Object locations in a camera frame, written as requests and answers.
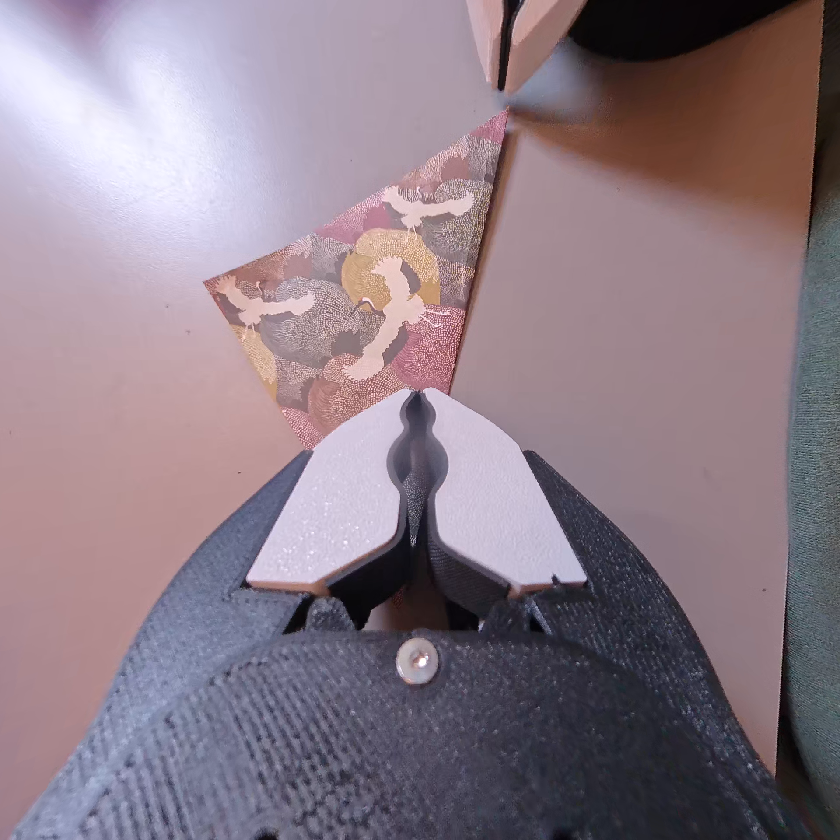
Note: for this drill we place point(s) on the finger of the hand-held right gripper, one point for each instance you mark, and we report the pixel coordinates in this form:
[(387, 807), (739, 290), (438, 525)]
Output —
[(541, 33), (483, 26)]

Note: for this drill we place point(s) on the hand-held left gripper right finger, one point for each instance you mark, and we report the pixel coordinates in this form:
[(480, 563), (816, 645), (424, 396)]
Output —
[(505, 512)]

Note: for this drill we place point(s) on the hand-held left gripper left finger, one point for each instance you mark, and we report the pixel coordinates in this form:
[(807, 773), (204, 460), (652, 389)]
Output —
[(328, 512)]

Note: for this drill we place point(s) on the tan backed camouflage paper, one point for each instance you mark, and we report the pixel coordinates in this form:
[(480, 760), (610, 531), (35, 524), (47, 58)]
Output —
[(381, 302)]

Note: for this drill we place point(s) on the black textured pad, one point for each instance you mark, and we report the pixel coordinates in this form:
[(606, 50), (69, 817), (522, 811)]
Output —
[(683, 24)]

